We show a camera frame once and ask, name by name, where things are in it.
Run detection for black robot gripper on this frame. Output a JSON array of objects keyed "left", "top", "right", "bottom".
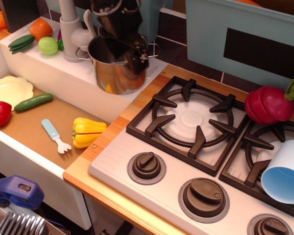
[{"left": 91, "top": 0, "right": 149, "bottom": 74}]

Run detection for stainless steel pot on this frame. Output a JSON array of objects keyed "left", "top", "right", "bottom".
[{"left": 75, "top": 36, "right": 147, "bottom": 94}]

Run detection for left small stove knob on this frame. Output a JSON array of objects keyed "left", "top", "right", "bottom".
[{"left": 127, "top": 152, "right": 167, "bottom": 185}]

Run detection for grey toy stove top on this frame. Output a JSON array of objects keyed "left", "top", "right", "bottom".
[{"left": 88, "top": 75, "right": 294, "bottom": 235}]

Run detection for middle large stove knob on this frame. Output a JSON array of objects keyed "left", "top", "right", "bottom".
[{"left": 178, "top": 178, "right": 230, "bottom": 224}]

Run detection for right stove knob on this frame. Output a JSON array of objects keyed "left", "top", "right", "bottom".
[{"left": 247, "top": 213, "right": 294, "bottom": 235}]

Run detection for grey toy faucet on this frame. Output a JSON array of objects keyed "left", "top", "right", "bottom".
[{"left": 59, "top": 0, "right": 97, "bottom": 63}]

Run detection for purple toy eggplant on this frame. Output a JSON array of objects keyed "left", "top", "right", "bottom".
[{"left": 57, "top": 30, "right": 64, "bottom": 51}]

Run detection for green toy apple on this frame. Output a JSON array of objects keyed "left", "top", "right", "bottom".
[{"left": 38, "top": 37, "right": 58, "bottom": 55}]

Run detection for yellow toy bell pepper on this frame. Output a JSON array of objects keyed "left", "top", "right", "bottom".
[{"left": 72, "top": 117, "right": 107, "bottom": 149}]

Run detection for orange toy vegetable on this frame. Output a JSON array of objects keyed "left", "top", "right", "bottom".
[{"left": 29, "top": 18, "right": 53, "bottom": 41}]

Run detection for green toy cucumber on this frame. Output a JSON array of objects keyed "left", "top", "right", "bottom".
[{"left": 14, "top": 93, "right": 53, "bottom": 112}]

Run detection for left black burner grate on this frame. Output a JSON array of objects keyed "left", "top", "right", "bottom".
[{"left": 126, "top": 76, "right": 248, "bottom": 176}]

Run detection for black burner grate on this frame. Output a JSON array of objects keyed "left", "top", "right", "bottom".
[
  {"left": 220, "top": 121, "right": 294, "bottom": 209},
  {"left": 126, "top": 76, "right": 248, "bottom": 176}
]

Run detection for white toy sink unit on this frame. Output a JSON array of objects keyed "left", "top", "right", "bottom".
[{"left": 0, "top": 16, "right": 169, "bottom": 231}]

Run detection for dark green toy leaves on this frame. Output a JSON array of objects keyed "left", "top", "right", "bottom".
[{"left": 8, "top": 34, "right": 35, "bottom": 54}]

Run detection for teal toy microwave cabinet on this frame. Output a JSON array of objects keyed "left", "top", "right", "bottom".
[{"left": 186, "top": 0, "right": 294, "bottom": 89}]

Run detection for cream scalloped plate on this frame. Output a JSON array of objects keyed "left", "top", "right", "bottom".
[{"left": 0, "top": 75, "right": 34, "bottom": 111}]

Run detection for red toy radish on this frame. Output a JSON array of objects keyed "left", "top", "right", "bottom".
[{"left": 245, "top": 78, "right": 294, "bottom": 124}]

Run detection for right black burner grate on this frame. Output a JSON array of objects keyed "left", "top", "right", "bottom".
[{"left": 220, "top": 121, "right": 294, "bottom": 209}]

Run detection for light blue plastic cup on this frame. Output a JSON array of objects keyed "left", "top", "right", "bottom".
[{"left": 261, "top": 140, "right": 294, "bottom": 204}]

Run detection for grey ribbed metal part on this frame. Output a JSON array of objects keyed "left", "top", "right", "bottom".
[{"left": 0, "top": 212, "right": 50, "bottom": 235}]

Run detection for blue handled toy fork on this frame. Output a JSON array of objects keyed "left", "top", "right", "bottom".
[{"left": 41, "top": 118, "right": 72, "bottom": 154}]

